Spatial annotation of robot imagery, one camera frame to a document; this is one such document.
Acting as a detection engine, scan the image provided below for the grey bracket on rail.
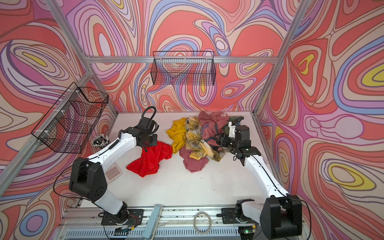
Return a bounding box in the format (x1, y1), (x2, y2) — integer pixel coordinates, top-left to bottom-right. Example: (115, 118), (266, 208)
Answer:
(143, 204), (164, 240)

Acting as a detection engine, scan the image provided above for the pink keypad card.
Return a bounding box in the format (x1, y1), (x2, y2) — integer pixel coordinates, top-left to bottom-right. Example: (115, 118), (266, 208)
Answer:
(105, 163), (122, 184)

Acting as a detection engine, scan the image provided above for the yellow grey plaid cloth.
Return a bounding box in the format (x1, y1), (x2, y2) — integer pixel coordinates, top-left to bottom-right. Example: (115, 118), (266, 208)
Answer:
(185, 117), (229, 162)

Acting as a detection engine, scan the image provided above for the red cloth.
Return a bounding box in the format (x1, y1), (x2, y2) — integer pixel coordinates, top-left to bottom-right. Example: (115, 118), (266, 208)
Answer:
(126, 142), (173, 178)

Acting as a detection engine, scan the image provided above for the dusty pink shirt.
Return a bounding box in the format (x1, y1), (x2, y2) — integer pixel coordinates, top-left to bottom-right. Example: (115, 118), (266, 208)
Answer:
(198, 111), (229, 147)

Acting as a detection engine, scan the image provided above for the left black wire basket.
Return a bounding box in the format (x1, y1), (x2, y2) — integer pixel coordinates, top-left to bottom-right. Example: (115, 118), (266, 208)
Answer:
(31, 83), (109, 154)

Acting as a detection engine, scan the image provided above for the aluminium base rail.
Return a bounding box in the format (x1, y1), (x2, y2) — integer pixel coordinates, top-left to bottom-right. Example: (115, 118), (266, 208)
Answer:
(51, 205), (266, 240)

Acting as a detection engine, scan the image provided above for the maroon cloth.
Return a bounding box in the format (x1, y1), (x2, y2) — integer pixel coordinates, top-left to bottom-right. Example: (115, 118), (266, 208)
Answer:
(179, 147), (209, 173)

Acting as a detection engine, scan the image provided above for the back black wire basket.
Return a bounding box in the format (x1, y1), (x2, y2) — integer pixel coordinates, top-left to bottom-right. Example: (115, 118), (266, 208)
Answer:
(151, 50), (216, 86)

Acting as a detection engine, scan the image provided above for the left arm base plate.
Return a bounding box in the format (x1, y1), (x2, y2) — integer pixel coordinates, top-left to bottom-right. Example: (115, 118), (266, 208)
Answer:
(98, 209), (144, 226)

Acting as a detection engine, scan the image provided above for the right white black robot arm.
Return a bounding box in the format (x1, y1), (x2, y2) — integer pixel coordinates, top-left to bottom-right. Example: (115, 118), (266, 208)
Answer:
(217, 122), (303, 240)

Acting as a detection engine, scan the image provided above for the dark green cloth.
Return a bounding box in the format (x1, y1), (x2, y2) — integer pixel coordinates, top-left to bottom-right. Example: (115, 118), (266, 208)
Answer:
(228, 116), (244, 125)

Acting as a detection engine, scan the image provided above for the coiled white cable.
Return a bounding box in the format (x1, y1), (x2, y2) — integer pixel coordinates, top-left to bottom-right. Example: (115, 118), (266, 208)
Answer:
(192, 211), (213, 235)

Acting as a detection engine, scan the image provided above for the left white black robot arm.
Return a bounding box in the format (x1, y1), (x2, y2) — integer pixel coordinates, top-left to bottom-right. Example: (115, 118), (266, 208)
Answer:
(69, 106), (159, 225)

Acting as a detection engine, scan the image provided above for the black wire basket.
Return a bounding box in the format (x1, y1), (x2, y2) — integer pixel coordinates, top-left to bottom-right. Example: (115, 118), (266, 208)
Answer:
(151, 50), (216, 86)
(31, 83), (109, 154)

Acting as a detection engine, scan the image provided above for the cup of pens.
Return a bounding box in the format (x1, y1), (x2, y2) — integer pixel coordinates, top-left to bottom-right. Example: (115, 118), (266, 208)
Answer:
(92, 134), (110, 149)

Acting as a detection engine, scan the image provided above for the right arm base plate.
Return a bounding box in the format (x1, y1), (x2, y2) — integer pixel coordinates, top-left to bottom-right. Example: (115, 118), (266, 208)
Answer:
(217, 208), (256, 225)

